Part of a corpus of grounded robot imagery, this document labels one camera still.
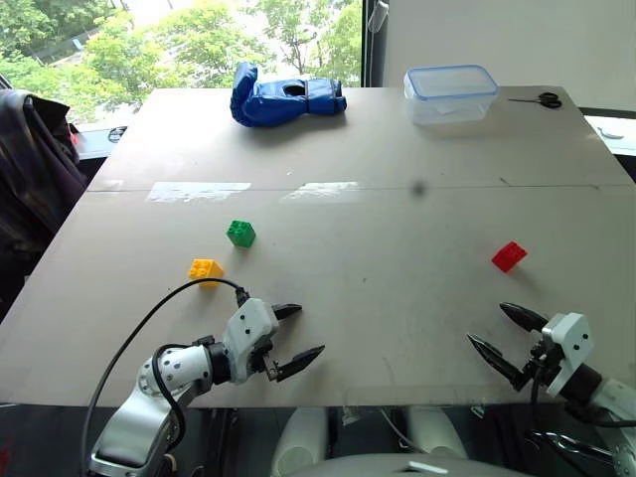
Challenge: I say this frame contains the yellow toy brick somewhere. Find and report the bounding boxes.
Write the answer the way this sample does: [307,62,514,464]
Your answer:
[187,257,226,290]

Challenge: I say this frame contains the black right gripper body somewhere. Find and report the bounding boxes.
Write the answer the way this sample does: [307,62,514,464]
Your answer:
[521,337,563,392]

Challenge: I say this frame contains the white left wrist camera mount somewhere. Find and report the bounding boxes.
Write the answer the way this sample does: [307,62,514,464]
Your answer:
[222,297,281,386]

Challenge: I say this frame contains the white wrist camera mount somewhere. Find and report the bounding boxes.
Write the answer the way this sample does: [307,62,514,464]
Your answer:
[222,297,281,386]
[541,312,595,398]

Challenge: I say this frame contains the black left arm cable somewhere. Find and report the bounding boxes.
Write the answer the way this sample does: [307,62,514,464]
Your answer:
[80,278,250,477]

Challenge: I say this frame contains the dark plaid jacket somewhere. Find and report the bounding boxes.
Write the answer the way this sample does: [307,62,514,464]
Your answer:
[0,87,89,304]

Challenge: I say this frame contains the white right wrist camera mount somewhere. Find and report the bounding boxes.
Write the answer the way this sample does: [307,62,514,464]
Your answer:
[541,312,595,398]

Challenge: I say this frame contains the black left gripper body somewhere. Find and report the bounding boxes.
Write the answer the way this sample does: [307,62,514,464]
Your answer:
[247,337,280,383]

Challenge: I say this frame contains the clear plastic container blue lid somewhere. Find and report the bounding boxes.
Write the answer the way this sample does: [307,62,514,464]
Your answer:
[402,64,501,126]

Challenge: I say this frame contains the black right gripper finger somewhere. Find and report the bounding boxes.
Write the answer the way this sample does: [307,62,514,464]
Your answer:
[498,301,546,334]
[465,332,530,392]

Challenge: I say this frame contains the black scissors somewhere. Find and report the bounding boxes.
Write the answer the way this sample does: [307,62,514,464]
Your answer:
[507,91,563,110]

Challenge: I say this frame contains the grey robot torso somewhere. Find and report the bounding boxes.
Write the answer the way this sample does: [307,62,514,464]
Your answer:
[281,452,539,477]

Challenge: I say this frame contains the red toy brick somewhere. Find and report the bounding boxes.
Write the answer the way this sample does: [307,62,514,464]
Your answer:
[490,240,530,274]

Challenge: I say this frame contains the blue boxing glove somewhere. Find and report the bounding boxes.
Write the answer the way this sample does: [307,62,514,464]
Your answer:
[229,61,349,129]

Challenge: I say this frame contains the dark window frame post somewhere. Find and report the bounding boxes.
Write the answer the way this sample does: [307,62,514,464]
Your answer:
[361,0,392,88]

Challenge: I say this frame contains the green toy brick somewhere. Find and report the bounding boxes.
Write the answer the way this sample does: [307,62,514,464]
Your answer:
[226,219,257,248]

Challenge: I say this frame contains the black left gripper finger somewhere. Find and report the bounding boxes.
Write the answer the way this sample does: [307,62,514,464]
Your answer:
[271,303,303,322]
[275,344,327,384]

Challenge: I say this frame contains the white rounded robot leg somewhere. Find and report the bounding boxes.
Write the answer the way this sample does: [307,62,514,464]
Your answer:
[269,406,330,477]
[405,406,469,459]

